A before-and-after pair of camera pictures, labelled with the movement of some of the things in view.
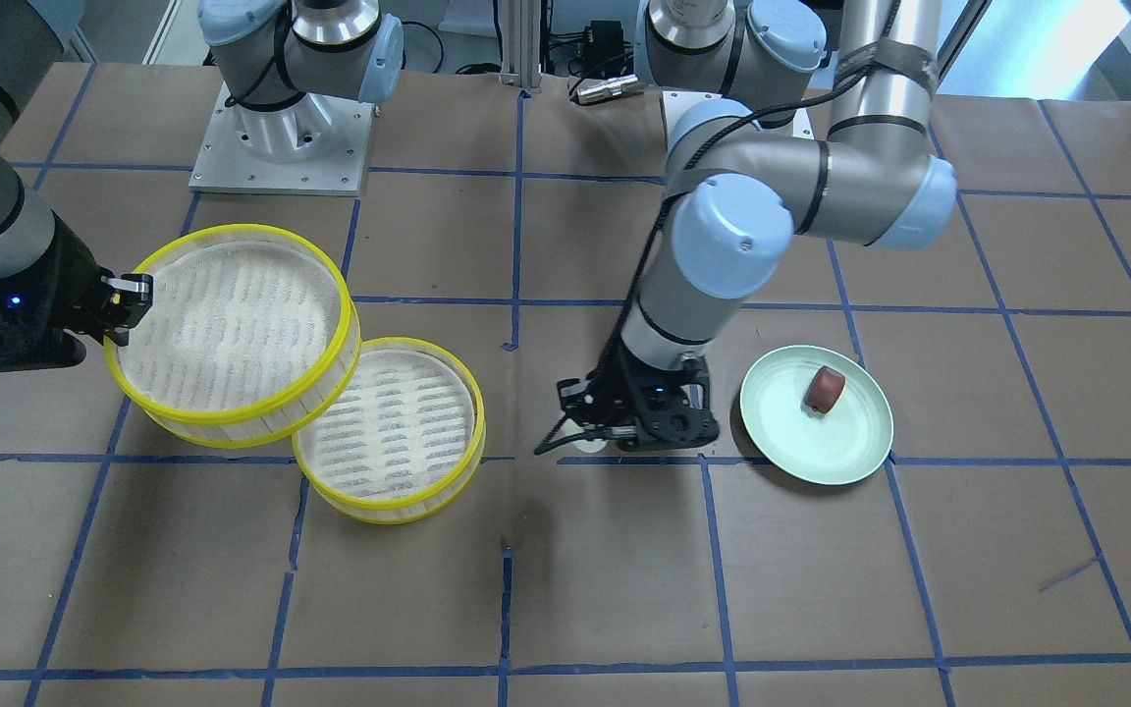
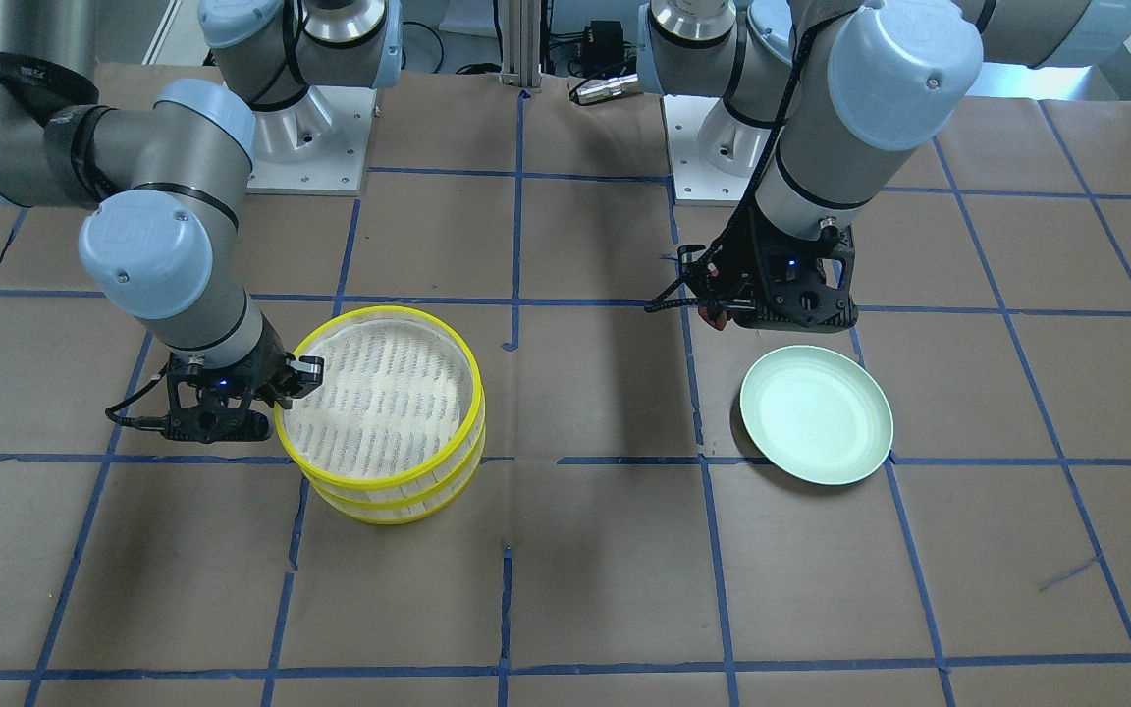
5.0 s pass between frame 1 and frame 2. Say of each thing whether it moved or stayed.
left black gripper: moved
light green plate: stayed
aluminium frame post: stayed
